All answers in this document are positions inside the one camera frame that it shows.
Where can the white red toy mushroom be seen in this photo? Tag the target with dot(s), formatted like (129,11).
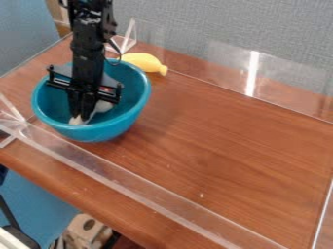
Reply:
(102,107)

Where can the beige block with hole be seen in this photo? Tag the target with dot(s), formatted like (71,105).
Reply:
(86,233)

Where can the front clear acrylic barrier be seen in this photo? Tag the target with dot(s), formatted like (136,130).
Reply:
(185,212)

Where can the clear acrylic triangular bracket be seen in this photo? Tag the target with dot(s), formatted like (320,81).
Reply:
(124,42)

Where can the rear clear acrylic barrier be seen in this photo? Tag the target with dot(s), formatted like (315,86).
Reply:
(272,79)

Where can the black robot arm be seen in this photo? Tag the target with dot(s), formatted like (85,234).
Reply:
(93,27)

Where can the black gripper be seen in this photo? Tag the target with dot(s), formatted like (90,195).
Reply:
(106,89)

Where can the clear acrylic barrier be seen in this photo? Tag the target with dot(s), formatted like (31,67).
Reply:
(185,212)
(272,79)

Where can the yellow toy banana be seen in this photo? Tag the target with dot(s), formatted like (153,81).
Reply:
(146,62)

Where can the left clear acrylic bracket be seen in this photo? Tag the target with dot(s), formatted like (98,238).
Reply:
(13,122)

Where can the blue plastic bowl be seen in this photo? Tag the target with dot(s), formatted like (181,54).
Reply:
(51,108)

